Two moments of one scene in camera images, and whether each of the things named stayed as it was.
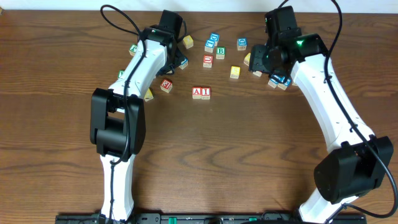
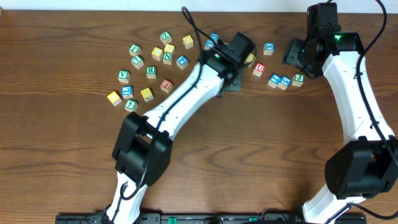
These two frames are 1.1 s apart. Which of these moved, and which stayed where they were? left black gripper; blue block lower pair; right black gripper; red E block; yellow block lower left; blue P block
Moved: right black gripper; left black gripper
Stayed: red E block; blue block lower pair; blue P block; yellow block lower left
